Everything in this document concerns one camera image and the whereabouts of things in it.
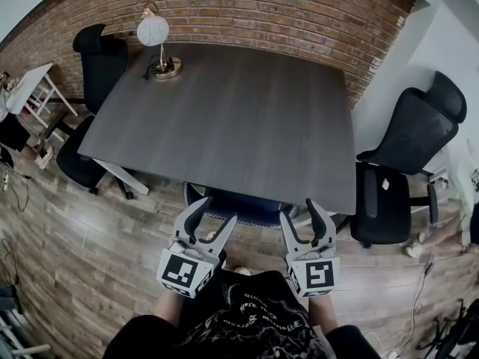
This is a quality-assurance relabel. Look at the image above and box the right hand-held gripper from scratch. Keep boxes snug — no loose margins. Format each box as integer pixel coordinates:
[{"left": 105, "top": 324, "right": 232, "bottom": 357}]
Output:
[{"left": 279, "top": 198, "right": 340, "bottom": 298}]

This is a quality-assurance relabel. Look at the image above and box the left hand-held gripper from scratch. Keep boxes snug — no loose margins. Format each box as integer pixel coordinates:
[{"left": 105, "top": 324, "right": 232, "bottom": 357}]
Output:
[{"left": 156, "top": 195, "right": 239, "bottom": 299}]

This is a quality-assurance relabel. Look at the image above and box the blue padded chair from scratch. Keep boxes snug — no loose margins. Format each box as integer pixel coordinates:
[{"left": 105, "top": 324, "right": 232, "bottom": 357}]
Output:
[{"left": 182, "top": 181, "right": 300, "bottom": 230}]

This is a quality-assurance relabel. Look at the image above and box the person's right forearm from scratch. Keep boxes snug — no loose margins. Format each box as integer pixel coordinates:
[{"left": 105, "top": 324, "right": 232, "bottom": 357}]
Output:
[{"left": 308, "top": 293, "right": 340, "bottom": 331}]

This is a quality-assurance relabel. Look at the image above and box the person's left forearm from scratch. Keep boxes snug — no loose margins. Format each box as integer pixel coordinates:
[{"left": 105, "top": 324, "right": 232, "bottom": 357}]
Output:
[{"left": 153, "top": 293, "right": 184, "bottom": 328}]

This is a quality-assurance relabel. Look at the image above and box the black mesh office chair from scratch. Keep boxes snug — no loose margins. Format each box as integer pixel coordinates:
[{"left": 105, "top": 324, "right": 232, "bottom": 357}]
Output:
[
  {"left": 350, "top": 70, "right": 468, "bottom": 249},
  {"left": 55, "top": 23, "right": 135, "bottom": 200}
]

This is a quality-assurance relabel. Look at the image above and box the person's black printed shirt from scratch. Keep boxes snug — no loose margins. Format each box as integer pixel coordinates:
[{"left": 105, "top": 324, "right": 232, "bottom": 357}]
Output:
[{"left": 112, "top": 269, "right": 382, "bottom": 359}]

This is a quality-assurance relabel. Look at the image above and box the grey table with white legs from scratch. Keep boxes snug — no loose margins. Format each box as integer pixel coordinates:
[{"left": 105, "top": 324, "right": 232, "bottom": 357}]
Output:
[{"left": 76, "top": 43, "right": 357, "bottom": 228}]

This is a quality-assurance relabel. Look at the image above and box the white shelf unit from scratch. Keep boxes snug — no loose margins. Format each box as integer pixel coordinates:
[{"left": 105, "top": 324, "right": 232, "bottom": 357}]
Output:
[{"left": 422, "top": 144, "right": 472, "bottom": 209}]

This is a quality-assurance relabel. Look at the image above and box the black tripod stand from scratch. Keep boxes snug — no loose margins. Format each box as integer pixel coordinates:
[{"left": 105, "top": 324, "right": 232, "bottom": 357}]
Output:
[{"left": 415, "top": 301, "right": 479, "bottom": 359}]

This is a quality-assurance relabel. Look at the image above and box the white globe table lamp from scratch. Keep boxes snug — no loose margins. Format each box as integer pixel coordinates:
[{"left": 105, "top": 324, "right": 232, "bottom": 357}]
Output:
[{"left": 136, "top": 4, "right": 184, "bottom": 81}]

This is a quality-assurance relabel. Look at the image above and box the small white table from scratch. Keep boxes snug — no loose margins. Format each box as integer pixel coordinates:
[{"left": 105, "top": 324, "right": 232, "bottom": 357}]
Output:
[{"left": 5, "top": 62, "right": 79, "bottom": 144}]

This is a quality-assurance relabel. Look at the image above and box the white floor cable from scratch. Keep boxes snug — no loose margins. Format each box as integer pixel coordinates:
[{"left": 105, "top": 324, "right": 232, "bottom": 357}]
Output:
[{"left": 364, "top": 237, "right": 437, "bottom": 359}]

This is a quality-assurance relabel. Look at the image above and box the black floor cable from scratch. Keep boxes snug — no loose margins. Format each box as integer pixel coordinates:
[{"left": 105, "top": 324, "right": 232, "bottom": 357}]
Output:
[{"left": 3, "top": 172, "right": 31, "bottom": 212}]

